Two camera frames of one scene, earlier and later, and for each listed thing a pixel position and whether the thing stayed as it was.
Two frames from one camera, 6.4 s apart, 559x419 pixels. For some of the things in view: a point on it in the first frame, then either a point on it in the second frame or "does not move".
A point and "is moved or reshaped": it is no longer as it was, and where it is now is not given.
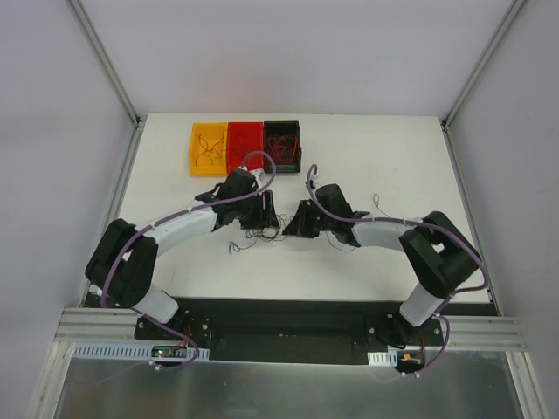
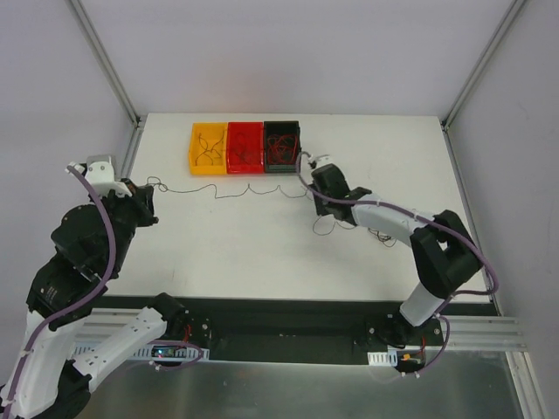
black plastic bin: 283,145 does not move
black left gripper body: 260,211 -> 142,204
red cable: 282,148 does not move
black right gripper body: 312,216 -> 326,202
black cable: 206,148 does not move
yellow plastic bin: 208,148 does not move
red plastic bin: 244,145 does not move
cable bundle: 274,230 is moved or reshaped
